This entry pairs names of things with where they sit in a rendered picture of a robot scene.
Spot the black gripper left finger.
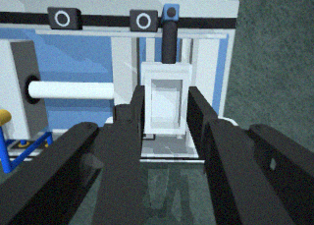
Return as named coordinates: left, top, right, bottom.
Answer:
left=0, top=85, right=145, bottom=225

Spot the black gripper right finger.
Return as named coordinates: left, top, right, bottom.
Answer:
left=186, top=86, right=314, bottom=225

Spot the white block with pocket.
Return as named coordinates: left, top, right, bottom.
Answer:
left=141, top=62, right=192, bottom=135

